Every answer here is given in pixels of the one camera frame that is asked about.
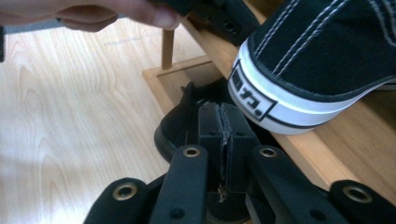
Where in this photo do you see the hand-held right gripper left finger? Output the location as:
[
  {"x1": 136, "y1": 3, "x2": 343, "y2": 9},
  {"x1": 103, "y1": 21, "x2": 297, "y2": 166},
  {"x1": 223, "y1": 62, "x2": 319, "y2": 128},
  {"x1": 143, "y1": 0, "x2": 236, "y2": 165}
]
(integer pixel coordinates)
[{"x1": 197, "y1": 102, "x2": 231, "y2": 193}]

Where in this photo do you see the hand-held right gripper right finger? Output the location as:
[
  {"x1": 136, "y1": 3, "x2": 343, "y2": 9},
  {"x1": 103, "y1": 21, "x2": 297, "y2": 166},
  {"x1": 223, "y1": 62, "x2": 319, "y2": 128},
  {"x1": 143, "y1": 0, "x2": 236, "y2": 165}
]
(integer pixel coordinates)
[{"x1": 221, "y1": 102, "x2": 262, "y2": 194}]

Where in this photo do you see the black leather shoe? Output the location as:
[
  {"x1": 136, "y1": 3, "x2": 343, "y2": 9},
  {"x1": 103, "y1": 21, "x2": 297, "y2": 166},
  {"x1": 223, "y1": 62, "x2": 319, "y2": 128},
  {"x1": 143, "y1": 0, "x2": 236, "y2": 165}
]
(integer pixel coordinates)
[{"x1": 153, "y1": 77, "x2": 283, "y2": 224}]

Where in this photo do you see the black white canvas sneaker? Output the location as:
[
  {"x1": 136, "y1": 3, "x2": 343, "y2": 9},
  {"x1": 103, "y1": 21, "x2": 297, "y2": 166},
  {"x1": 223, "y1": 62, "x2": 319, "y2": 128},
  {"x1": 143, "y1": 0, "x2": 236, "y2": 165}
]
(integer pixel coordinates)
[{"x1": 227, "y1": 0, "x2": 396, "y2": 136}]

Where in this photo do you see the wooden three-tier shoe rack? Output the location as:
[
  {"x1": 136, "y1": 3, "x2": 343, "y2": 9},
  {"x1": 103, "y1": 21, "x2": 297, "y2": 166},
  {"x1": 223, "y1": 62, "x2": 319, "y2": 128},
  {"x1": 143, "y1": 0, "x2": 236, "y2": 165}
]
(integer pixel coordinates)
[{"x1": 141, "y1": 0, "x2": 396, "y2": 208}]

